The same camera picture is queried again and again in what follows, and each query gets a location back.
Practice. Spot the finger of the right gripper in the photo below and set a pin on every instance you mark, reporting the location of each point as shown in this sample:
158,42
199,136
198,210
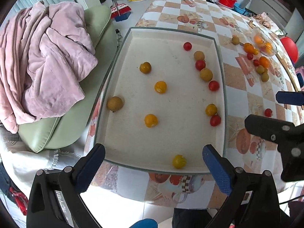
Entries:
290,98

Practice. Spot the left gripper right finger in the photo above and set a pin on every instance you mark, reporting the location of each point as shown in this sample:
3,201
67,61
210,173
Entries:
252,199

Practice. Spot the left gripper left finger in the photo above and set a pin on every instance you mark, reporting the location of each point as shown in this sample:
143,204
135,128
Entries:
44,209

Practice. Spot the red cherry tomato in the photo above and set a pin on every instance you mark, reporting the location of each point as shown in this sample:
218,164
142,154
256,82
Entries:
215,120

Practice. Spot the yellow tomato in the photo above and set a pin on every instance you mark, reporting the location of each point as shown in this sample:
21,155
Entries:
179,161

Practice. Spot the long wooden board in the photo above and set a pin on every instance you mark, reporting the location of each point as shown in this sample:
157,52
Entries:
284,64

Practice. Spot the large orange right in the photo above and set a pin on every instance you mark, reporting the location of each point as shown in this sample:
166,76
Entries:
263,61

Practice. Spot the large orange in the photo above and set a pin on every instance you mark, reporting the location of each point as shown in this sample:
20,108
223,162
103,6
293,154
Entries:
263,61
248,48

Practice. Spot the checkered printed tablecloth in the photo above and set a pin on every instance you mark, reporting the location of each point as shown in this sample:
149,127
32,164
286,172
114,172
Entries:
246,94

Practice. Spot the red round chair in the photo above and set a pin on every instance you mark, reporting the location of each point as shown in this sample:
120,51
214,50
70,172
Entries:
290,48

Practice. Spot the green cushion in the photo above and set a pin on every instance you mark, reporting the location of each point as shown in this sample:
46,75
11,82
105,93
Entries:
60,132

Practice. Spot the glass fruit bowl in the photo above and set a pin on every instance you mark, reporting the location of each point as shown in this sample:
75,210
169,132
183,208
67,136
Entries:
263,43

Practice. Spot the large orange left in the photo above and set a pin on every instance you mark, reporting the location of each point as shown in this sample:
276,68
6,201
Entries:
248,48

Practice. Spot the green-brown round fruit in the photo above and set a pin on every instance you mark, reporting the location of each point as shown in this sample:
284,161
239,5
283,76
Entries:
206,74

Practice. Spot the white tray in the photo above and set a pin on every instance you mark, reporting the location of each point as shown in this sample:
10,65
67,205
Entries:
155,105

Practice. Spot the pink blanket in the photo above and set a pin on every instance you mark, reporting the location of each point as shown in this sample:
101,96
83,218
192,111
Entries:
43,49

